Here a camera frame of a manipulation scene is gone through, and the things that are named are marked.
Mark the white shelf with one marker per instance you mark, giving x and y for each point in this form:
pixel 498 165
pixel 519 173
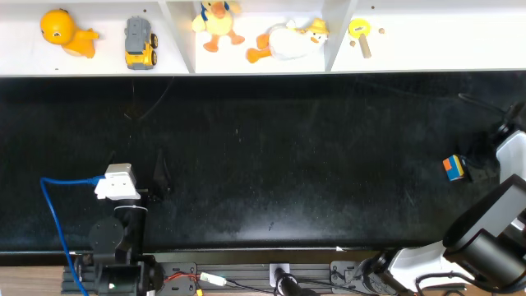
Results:
pixel 431 45

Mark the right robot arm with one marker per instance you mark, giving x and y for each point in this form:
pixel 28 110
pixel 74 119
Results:
pixel 485 230

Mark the mounting rail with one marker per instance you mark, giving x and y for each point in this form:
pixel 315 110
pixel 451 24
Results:
pixel 246 273

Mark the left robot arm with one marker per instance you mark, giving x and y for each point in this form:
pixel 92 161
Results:
pixel 107 236

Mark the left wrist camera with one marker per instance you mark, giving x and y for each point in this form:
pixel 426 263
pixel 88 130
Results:
pixel 119 183

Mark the many-coloured puzzle cube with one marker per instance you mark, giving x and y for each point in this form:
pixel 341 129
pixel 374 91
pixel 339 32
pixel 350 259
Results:
pixel 453 168

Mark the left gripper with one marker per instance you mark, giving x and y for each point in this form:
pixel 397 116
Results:
pixel 150 196

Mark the grey and yellow toy truck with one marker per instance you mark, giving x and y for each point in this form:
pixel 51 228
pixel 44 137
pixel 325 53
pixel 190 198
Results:
pixel 139 41

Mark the yellow plush duck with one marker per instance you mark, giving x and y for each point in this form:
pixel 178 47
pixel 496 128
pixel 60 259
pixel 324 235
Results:
pixel 218 22

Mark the yellow rattle drum toy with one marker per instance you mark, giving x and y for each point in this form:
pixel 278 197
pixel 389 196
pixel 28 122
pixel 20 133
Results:
pixel 359 29

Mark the yellow rubber duck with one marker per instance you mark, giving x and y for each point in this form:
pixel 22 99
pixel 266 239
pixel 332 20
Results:
pixel 59 29

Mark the white plush duck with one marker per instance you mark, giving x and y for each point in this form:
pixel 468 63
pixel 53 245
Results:
pixel 289 43

